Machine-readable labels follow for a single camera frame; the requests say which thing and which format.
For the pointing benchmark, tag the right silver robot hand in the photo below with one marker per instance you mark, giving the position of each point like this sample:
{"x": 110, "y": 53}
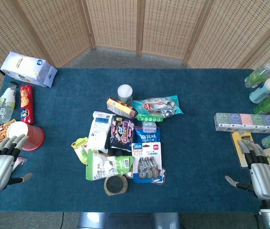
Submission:
{"x": 265, "y": 181}

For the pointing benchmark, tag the pink and black striped pack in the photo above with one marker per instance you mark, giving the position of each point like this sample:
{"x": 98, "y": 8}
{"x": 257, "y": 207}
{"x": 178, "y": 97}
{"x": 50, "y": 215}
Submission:
{"x": 121, "y": 132}

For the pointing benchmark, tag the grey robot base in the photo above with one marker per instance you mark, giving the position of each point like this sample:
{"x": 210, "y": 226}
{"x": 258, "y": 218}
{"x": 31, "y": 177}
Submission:
{"x": 127, "y": 220}

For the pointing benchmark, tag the small pink pack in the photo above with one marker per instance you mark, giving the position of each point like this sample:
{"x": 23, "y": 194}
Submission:
{"x": 20, "y": 162}

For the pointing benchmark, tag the razor on yellow card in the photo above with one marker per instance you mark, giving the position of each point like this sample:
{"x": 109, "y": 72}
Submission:
{"x": 236, "y": 145}

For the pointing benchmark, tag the red paper cup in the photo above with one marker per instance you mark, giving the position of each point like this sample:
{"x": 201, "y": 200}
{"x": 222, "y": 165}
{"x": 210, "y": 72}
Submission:
{"x": 33, "y": 137}

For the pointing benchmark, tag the multicolour tissue pack row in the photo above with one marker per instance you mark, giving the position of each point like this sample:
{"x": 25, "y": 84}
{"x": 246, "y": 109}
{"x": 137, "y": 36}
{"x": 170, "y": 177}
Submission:
{"x": 244, "y": 122}

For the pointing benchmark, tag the clear bottle with black cap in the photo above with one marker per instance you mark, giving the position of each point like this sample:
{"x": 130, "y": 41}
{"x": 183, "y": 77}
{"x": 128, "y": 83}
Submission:
{"x": 5, "y": 105}

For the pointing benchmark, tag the blue table mat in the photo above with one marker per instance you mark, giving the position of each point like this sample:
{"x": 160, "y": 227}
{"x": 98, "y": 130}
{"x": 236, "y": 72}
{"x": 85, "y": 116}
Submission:
{"x": 197, "y": 155}

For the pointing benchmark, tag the red cracker pack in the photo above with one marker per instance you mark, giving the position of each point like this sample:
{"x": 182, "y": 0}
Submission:
{"x": 27, "y": 102}

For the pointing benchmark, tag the green drink can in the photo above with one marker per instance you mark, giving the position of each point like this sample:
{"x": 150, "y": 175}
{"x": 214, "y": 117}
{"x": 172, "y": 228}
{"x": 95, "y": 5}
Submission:
{"x": 268, "y": 103}

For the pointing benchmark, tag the yellow-green lip balm card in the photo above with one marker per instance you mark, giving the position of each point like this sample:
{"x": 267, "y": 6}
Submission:
{"x": 80, "y": 148}

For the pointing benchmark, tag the light blue bottle white cap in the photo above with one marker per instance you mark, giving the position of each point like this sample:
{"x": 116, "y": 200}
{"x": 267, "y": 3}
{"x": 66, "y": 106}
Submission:
{"x": 263, "y": 90}

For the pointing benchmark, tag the green and white pouch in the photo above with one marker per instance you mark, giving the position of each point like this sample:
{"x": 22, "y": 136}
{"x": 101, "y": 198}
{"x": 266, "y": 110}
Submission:
{"x": 101, "y": 167}

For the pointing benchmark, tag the green drink bottle white cap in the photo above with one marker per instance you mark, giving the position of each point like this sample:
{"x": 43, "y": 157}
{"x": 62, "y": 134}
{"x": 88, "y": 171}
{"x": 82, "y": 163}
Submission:
{"x": 256, "y": 76}

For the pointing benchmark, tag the white pouch with blue label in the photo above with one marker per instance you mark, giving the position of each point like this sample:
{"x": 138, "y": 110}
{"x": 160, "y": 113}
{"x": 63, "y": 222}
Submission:
{"x": 98, "y": 131}

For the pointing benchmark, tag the blue correction tape blister pack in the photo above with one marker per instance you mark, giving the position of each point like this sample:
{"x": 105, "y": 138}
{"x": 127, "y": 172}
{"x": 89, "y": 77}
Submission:
{"x": 147, "y": 162}

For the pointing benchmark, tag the blue snack bag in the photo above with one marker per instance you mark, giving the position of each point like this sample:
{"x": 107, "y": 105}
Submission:
{"x": 149, "y": 138}

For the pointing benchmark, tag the small lavender box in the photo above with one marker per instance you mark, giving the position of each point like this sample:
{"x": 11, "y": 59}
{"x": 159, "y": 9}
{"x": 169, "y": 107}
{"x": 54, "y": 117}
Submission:
{"x": 148, "y": 127}

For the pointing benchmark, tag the teal fish snack bag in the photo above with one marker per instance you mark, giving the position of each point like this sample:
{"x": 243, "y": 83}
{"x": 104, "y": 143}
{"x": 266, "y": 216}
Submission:
{"x": 158, "y": 105}

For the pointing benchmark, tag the green gum pack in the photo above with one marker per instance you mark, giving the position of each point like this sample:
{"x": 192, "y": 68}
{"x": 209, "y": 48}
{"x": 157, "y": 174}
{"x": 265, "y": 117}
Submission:
{"x": 149, "y": 117}

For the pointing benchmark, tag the orange and brown box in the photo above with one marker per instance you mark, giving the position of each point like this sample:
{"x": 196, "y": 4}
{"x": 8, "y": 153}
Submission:
{"x": 119, "y": 107}

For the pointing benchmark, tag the white lidded jar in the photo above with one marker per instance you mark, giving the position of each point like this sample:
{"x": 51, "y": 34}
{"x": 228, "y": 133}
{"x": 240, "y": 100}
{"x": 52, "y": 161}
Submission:
{"x": 125, "y": 91}

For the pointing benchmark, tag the woven bamboo folding screen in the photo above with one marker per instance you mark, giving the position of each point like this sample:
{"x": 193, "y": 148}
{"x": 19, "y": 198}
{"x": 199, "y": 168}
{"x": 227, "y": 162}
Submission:
{"x": 168, "y": 26}

